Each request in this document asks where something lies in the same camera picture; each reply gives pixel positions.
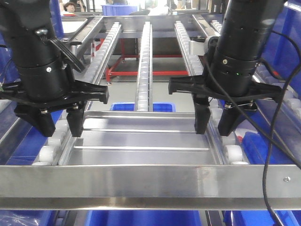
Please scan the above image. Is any right steel divider rail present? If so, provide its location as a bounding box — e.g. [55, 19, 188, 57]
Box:
[192, 14, 220, 38]

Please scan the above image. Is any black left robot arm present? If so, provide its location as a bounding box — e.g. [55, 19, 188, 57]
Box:
[0, 0, 109, 137]

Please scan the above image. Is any red metal floor frame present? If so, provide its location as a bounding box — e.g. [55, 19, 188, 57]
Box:
[104, 38, 188, 82]

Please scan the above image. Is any left white roller track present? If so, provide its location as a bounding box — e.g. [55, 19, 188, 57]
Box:
[32, 22, 121, 166]

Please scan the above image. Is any person in background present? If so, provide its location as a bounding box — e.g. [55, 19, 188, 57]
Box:
[63, 2, 76, 14]

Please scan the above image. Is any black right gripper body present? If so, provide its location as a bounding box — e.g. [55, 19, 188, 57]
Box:
[168, 76, 282, 105]

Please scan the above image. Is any steel divider rail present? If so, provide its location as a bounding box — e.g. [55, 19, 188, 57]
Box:
[192, 14, 220, 38]
[0, 17, 102, 165]

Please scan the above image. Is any blue bin lower front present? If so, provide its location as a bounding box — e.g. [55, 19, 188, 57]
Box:
[84, 210, 202, 226]

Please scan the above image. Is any blue bin below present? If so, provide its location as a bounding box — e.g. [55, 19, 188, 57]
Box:
[110, 102, 176, 112]
[235, 120, 293, 164]

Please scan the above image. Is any steel shelf front bar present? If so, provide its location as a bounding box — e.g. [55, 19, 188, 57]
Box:
[0, 165, 266, 210]

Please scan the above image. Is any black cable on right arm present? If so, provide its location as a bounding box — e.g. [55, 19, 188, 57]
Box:
[201, 30, 301, 226]

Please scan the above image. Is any silver metal tray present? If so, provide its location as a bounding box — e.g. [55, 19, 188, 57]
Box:
[59, 111, 223, 165]

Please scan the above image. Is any blue bin below centre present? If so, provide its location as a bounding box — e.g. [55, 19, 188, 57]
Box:
[110, 102, 176, 112]

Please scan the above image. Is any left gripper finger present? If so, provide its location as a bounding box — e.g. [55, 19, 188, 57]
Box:
[14, 105, 55, 137]
[66, 101, 85, 137]

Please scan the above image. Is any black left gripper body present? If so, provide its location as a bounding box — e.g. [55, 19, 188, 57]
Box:
[0, 80, 109, 110]

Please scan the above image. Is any left steel divider rail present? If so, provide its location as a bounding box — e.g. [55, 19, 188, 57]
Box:
[0, 17, 102, 165]

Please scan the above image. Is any right white roller track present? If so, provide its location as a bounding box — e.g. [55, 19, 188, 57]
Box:
[174, 21, 249, 165]

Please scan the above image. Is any centre white roller track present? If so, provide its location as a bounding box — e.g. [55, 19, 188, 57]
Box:
[134, 22, 153, 112]

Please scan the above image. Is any blue bin below right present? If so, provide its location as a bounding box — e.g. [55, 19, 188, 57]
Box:
[235, 120, 293, 164]

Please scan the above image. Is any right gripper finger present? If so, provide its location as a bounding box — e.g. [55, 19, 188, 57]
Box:
[192, 94, 211, 134]
[218, 103, 258, 136]

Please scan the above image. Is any distant blue crate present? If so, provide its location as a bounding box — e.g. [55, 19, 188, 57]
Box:
[102, 5, 137, 16]

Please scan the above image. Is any white roller track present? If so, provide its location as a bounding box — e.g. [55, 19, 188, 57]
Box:
[32, 22, 121, 166]
[174, 21, 249, 165]
[134, 22, 153, 112]

